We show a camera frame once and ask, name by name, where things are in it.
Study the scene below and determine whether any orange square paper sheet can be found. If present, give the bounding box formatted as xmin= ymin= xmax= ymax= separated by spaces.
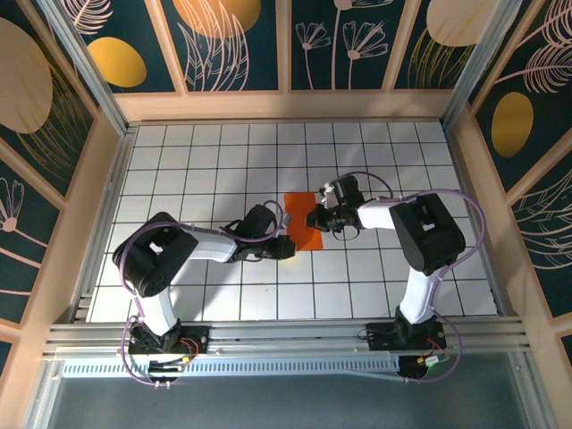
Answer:
xmin=283 ymin=190 xmax=324 ymax=252

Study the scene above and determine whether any long aluminium frame rail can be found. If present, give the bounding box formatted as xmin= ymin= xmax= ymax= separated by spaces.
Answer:
xmin=42 ymin=315 xmax=532 ymax=359

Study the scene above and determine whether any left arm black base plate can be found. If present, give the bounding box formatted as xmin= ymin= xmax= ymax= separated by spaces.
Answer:
xmin=128 ymin=324 xmax=211 ymax=358

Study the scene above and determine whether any slotted grey cable duct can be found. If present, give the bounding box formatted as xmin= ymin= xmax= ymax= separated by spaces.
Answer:
xmin=60 ymin=356 xmax=403 ymax=381

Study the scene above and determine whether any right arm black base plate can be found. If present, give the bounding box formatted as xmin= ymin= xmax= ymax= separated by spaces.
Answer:
xmin=366 ymin=322 xmax=447 ymax=354

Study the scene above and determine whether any aluminium side rail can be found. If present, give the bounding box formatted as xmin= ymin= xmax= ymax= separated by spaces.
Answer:
xmin=71 ymin=127 xmax=138 ymax=324
xmin=442 ymin=120 xmax=511 ymax=316

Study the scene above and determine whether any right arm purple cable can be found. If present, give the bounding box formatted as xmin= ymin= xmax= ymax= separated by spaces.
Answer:
xmin=332 ymin=172 xmax=487 ymax=385

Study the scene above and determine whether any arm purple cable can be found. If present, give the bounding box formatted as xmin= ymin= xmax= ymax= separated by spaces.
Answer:
xmin=120 ymin=199 xmax=285 ymax=390
xmin=332 ymin=172 xmax=487 ymax=385

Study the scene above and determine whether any round cable port with connectors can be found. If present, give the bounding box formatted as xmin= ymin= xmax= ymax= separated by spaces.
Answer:
xmin=397 ymin=354 xmax=450 ymax=384
xmin=148 ymin=357 xmax=191 ymax=388

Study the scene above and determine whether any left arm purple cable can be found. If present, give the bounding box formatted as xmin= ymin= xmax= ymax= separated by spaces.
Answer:
xmin=120 ymin=199 xmax=285 ymax=390

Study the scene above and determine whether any aluminium corner post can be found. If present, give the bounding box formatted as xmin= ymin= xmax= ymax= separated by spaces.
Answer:
xmin=38 ymin=0 xmax=131 ymax=136
xmin=440 ymin=0 xmax=525 ymax=127

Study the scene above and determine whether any short aluminium frame post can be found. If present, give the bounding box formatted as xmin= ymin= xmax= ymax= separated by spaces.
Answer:
xmin=509 ymin=352 xmax=549 ymax=429
xmin=24 ymin=357 xmax=63 ymax=429

